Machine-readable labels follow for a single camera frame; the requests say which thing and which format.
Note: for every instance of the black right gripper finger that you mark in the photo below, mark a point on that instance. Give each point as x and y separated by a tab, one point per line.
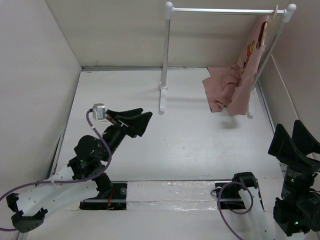
283	148
304	141

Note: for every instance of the pink t shirt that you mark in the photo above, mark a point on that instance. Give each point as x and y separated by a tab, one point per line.
230	87

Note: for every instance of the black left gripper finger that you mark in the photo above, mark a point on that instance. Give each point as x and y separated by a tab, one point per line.
124	114
137	125

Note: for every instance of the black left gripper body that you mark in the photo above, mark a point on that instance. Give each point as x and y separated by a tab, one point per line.
116	121

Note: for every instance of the beige wooden hanger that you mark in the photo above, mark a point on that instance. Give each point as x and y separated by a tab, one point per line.
271	25

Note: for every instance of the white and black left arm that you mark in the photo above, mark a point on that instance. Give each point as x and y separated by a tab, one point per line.
84	176

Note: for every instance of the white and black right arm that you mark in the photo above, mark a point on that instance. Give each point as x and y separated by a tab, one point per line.
298	208

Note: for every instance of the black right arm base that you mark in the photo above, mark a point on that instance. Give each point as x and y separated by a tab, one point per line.
229	199

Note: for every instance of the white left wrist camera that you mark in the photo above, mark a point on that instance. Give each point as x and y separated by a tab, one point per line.
99	112

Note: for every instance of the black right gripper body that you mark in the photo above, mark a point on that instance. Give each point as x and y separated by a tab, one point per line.
301	171

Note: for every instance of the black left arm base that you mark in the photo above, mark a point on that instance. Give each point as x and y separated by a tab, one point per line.
116	200

